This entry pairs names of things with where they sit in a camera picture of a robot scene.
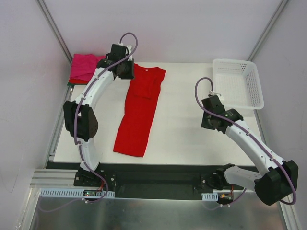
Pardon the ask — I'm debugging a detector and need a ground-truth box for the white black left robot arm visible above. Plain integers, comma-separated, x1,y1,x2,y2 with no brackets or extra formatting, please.
63,43,136,187

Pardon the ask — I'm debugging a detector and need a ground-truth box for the aluminium frame post left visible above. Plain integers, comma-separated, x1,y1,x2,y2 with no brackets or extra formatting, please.
35,0,72,65

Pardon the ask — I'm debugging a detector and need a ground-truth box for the aluminium frame post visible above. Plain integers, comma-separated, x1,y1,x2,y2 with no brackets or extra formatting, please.
35,0,72,65
247,0,291,62

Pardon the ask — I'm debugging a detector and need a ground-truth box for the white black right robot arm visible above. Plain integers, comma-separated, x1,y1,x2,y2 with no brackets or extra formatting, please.
197,95,298,206

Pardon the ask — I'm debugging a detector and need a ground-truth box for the folded pink t shirt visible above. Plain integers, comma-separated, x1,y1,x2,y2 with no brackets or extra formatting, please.
70,54,106,78

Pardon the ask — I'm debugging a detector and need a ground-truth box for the folded green t shirt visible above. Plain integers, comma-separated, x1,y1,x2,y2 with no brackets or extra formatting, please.
67,82,87,86

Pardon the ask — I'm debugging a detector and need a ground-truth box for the white perforated plastic basket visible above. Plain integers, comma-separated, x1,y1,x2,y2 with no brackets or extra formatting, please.
213,59,264,110

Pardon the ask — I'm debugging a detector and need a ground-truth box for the white slotted cable duct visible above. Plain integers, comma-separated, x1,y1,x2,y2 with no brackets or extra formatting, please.
40,188,115,199

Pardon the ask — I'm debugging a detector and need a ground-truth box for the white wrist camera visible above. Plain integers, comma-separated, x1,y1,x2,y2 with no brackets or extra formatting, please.
208,90,224,101
118,42,133,53

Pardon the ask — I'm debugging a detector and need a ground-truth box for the aluminium frame post right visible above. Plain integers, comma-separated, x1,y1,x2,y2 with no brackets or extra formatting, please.
247,0,291,62

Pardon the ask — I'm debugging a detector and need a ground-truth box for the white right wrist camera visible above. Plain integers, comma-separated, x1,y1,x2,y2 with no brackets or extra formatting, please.
208,90,224,101

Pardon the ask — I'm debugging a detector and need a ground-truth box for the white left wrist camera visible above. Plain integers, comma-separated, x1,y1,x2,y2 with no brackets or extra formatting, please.
118,42,133,53

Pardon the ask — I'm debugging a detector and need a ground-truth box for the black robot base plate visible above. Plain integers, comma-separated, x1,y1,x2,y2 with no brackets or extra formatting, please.
73,162,244,201

